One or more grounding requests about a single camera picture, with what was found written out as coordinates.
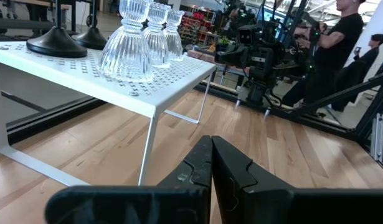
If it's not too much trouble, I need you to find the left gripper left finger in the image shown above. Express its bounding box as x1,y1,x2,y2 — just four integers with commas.
156,135,213,189

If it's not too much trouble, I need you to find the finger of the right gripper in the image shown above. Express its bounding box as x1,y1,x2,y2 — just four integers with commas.
215,45,250,67

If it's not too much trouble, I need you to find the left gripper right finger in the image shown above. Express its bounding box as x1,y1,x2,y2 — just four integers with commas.
212,136,295,224

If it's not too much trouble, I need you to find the tall black candlestick holder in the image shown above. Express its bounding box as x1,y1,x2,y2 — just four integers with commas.
72,0,108,50
26,0,88,59

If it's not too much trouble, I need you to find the red storage bins rack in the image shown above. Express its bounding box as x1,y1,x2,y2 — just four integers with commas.
184,11,217,35

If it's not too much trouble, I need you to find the person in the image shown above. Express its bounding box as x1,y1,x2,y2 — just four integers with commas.
281,0,366,108
331,33,383,113

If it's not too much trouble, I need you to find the white perforated shelf riser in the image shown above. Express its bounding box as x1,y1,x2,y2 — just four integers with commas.
0,40,217,187

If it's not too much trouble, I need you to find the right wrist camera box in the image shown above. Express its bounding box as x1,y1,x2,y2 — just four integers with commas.
237,26,258,47

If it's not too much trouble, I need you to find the silver frame bracket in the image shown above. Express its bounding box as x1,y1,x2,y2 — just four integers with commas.
369,113,383,162

